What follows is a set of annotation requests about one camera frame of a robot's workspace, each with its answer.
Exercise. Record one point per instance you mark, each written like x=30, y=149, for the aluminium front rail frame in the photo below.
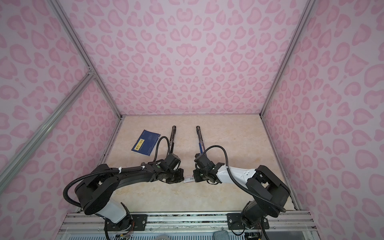
x=293, y=225

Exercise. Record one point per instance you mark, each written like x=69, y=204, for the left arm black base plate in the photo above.
x=135, y=222

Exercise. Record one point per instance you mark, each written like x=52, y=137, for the blue long stapler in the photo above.
x=201, y=141

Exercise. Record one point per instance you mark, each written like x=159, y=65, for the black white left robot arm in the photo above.
x=93, y=192

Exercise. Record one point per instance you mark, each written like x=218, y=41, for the grey cloth pad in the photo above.
x=221, y=235

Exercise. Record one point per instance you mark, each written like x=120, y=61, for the red white staple box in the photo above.
x=189, y=179

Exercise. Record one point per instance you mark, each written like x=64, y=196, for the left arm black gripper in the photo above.
x=181, y=177

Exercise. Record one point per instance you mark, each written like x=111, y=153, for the dark blue booklet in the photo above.
x=146, y=143

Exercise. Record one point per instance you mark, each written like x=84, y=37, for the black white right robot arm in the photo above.
x=270, y=194

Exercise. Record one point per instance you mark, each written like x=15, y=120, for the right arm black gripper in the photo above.
x=195, y=174

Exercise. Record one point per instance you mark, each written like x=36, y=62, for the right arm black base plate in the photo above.
x=238, y=221

